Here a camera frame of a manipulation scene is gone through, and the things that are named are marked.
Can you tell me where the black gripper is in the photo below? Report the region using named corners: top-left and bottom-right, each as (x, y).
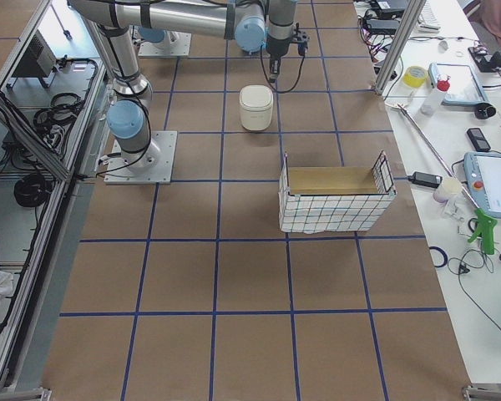
top-left (266, 23), bottom-right (309, 84)

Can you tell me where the white trash can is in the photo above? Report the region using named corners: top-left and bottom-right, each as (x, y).
top-left (239, 85), bottom-right (274, 131)

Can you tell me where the yellow tape roll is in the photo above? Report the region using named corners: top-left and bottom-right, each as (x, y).
top-left (402, 66), bottom-right (428, 89)

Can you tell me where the grid-patterned storage box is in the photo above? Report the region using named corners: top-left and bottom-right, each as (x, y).
top-left (278, 151), bottom-right (397, 234)

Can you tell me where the clear bottle red cap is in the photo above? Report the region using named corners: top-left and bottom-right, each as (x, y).
top-left (420, 75), bottom-right (450, 116)

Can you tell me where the far teach pendant tablet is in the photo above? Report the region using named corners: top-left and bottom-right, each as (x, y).
top-left (428, 63), bottom-right (488, 106)

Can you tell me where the teach pendant tablet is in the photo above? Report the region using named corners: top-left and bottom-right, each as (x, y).
top-left (428, 63), bottom-right (488, 106)
top-left (463, 152), bottom-right (501, 218)

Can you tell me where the black remote phone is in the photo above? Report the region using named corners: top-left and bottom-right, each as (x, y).
top-left (466, 128), bottom-right (491, 152)

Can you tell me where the white paper cup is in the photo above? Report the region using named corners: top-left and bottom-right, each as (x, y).
top-left (433, 176), bottom-right (463, 203)

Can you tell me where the near teach pendant tablet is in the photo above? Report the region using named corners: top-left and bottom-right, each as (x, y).
top-left (463, 152), bottom-right (501, 218)

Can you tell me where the aluminium frame post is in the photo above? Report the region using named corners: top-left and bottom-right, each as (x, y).
top-left (374, 0), bottom-right (426, 94)

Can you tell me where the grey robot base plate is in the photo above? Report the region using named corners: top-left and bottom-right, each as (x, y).
top-left (104, 131), bottom-right (178, 185)

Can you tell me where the green-handled reacher grabber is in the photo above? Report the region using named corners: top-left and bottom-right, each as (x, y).
top-left (389, 104), bottom-right (498, 255)

